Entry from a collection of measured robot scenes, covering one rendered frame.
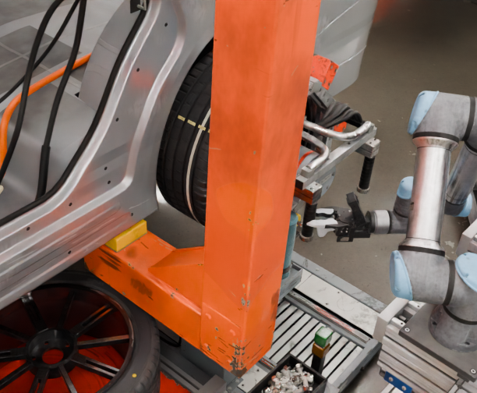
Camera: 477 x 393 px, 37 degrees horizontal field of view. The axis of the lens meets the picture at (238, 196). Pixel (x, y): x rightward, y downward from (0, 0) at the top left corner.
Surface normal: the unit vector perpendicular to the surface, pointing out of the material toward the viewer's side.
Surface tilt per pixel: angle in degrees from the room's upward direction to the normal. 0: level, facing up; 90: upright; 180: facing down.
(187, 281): 90
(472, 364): 0
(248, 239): 90
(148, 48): 90
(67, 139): 10
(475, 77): 0
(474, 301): 90
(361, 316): 0
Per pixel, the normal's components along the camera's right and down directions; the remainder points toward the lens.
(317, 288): 0.07, -0.79
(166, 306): -0.64, 0.44
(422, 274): -0.07, -0.14
